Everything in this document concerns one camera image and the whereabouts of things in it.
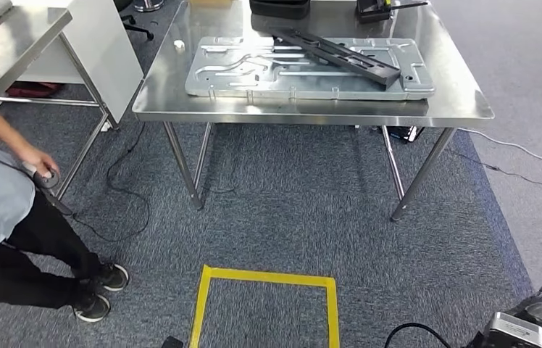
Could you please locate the person's hand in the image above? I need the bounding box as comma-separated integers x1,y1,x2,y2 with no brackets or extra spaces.
17,144,61,181

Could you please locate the black handheld controller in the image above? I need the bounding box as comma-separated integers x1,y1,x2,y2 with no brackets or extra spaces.
32,165,75,215

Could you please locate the black plastic plate frame part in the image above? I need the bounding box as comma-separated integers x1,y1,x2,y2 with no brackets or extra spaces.
267,27,402,91

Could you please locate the stainless steel workbench table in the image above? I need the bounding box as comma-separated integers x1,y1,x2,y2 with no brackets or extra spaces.
131,0,495,223

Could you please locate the red floor item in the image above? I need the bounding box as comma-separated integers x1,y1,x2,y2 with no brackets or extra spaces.
6,81,64,99

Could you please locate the steel side table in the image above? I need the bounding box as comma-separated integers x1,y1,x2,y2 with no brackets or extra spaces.
0,0,120,202

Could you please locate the white desk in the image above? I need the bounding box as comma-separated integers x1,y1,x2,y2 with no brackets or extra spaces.
12,0,145,125

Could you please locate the black office chair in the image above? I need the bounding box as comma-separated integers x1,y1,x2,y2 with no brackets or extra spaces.
113,0,155,42

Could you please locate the chrome stanchion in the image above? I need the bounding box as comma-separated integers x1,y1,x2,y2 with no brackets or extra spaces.
133,0,165,14

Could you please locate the black router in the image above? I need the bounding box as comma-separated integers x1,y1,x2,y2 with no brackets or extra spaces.
385,125,425,145

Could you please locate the black zip case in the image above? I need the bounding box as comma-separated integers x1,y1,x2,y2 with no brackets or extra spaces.
249,0,312,20

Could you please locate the black remote with antennas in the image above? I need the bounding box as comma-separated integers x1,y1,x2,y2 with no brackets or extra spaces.
354,0,430,25

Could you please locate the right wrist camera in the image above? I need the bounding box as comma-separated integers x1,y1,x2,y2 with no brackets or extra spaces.
465,311,542,348

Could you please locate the black camera cable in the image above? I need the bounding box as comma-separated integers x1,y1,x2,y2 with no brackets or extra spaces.
384,322,454,348

